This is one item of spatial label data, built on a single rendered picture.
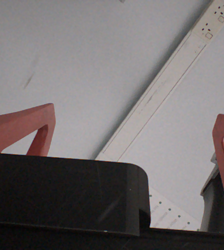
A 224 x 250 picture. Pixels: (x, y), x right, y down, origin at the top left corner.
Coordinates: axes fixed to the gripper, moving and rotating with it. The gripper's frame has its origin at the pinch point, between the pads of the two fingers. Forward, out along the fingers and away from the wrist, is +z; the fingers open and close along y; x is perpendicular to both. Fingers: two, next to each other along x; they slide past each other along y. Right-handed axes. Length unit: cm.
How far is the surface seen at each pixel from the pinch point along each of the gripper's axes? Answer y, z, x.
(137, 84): -5, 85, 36
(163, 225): -23, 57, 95
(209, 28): -31, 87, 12
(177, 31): -20, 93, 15
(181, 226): -31, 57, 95
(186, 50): -23, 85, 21
